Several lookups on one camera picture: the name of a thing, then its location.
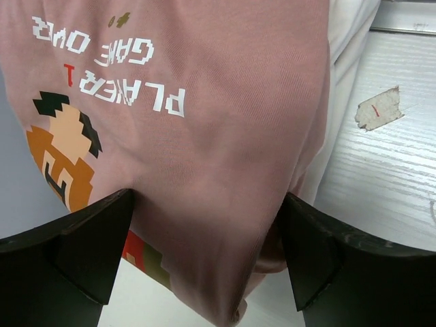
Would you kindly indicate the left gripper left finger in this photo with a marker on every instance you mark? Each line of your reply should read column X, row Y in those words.
column 62, row 273

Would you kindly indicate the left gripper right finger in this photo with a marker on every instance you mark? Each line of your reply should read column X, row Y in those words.
column 342, row 276

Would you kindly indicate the pink t-shirt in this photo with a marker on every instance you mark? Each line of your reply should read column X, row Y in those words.
column 211, row 111

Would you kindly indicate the torn paper tape scrap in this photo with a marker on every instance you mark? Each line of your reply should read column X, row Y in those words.
column 379, row 110

